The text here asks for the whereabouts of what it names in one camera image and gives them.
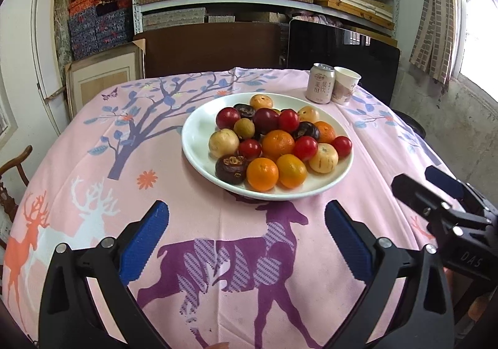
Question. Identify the black glossy panel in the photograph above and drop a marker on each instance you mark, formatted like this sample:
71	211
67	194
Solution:
342	49

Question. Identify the orange patterned boxes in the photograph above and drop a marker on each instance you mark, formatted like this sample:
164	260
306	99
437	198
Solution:
97	4

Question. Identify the yellow-orange round fruit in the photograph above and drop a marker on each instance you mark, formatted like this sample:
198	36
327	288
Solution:
260	102
262	174

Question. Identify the light wooden picture frame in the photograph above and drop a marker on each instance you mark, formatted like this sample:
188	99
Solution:
103	78

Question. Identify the beige striped pepino melon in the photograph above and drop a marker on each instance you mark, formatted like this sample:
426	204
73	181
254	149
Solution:
323	158

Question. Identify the dark brown round fruit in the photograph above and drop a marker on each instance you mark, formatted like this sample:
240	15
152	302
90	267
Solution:
306	131
231	169
244	111

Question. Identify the pink printed tablecloth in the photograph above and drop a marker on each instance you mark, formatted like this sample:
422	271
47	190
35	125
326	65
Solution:
116	154

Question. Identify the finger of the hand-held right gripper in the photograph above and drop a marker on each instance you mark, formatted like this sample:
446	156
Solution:
416	193
445	181

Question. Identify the glass window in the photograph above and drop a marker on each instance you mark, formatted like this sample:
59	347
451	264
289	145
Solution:
7	119
482	22

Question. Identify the white paper cup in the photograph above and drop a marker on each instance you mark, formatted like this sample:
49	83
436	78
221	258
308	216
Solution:
347	86

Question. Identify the speckled stone slab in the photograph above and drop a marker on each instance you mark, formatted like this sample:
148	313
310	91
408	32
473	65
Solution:
62	30

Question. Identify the red plum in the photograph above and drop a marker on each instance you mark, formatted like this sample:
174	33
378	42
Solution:
227	118

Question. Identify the stack of grey flat boxes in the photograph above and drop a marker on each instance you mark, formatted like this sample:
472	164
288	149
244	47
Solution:
175	18

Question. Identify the orange mandarin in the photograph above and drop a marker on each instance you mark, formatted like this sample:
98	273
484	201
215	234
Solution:
326	132
278	144
291	171

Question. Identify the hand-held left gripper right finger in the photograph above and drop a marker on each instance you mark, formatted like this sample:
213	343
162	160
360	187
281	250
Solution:
346	244

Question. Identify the yellow-green round fruit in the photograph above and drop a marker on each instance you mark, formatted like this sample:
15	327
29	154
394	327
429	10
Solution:
244	128

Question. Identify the white plate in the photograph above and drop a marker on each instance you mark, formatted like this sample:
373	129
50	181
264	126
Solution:
198	127

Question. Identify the pale drink can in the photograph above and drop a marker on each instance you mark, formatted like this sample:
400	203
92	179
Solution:
319	84

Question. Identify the black round stool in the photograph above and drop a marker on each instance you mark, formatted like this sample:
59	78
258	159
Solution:
418	127

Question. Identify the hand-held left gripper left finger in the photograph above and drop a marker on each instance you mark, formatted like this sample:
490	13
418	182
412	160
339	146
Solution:
146	244

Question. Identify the stack of blue patterned boxes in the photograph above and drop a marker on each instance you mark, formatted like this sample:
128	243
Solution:
99	33

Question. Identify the person's right hand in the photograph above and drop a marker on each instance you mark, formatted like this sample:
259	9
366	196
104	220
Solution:
470	294

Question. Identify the red cherry tomato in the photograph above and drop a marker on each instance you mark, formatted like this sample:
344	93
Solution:
249	149
341	146
305	148
288	120

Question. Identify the white board panel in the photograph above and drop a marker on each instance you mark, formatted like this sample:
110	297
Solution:
42	61

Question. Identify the checked curtain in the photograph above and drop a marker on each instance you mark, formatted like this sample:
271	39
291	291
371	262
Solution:
435	22

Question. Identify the pink cloth bundle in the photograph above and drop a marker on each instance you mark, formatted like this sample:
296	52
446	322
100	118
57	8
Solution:
315	19

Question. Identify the pale beige round fruit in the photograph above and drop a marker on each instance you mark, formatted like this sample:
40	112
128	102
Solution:
223	142
308	114

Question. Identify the person's left hand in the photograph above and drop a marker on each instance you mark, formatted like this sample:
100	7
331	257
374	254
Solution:
220	346

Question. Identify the brown wooden chair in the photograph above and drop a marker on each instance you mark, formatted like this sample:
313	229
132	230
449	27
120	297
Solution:
19	160

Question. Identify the stack of yellow wooden boxes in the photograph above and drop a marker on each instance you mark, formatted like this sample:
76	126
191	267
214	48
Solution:
358	6

